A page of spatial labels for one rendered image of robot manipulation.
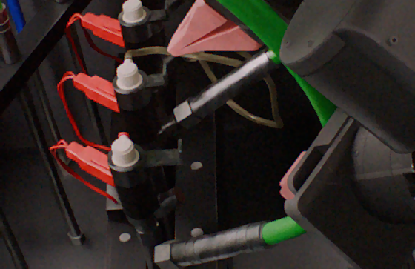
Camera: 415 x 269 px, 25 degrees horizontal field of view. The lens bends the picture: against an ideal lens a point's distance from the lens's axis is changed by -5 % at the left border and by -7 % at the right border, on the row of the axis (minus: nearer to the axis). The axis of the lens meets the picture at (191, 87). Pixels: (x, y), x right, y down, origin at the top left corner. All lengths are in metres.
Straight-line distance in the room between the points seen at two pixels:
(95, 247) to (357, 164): 0.64
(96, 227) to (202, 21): 0.53
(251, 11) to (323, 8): 0.10
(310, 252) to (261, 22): 0.58
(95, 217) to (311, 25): 0.75
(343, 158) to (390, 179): 0.04
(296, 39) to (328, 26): 0.02
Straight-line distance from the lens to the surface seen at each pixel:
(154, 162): 0.69
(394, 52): 0.30
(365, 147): 0.42
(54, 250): 1.04
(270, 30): 0.43
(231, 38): 0.56
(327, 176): 0.42
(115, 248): 0.84
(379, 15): 0.30
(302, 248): 1.00
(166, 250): 0.61
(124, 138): 0.69
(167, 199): 0.73
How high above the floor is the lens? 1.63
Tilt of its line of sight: 43 degrees down
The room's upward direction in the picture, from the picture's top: 11 degrees counter-clockwise
